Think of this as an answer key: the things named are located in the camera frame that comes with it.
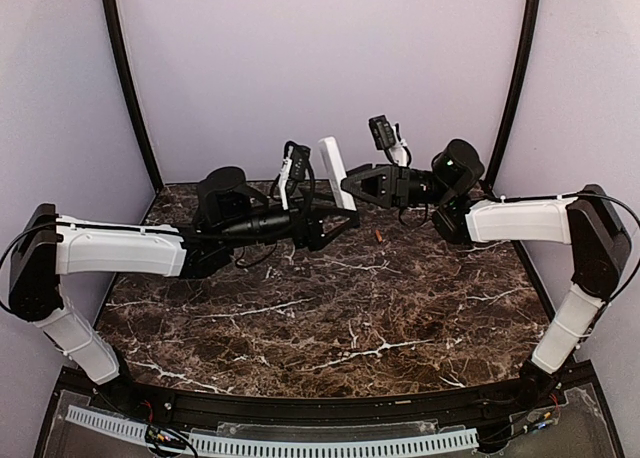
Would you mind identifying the left black frame post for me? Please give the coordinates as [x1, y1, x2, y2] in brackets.
[101, 0, 164, 193]

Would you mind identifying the black front rail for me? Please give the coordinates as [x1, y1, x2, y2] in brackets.
[41, 360, 608, 433]

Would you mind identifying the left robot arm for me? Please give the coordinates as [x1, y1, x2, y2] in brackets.
[2, 166, 359, 385]

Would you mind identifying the white cable duct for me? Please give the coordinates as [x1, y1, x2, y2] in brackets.
[65, 405, 479, 457]

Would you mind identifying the black frame post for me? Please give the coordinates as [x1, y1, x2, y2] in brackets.
[484, 0, 541, 192]
[101, 0, 164, 193]

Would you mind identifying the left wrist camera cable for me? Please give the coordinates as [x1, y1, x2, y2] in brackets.
[269, 142, 321, 219]

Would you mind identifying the white remote control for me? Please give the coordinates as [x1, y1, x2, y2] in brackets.
[318, 136, 357, 211]

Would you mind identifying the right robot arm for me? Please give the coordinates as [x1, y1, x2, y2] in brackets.
[331, 139, 632, 402]

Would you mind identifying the right black frame post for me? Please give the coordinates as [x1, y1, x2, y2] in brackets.
[484, 0, 541, 192]

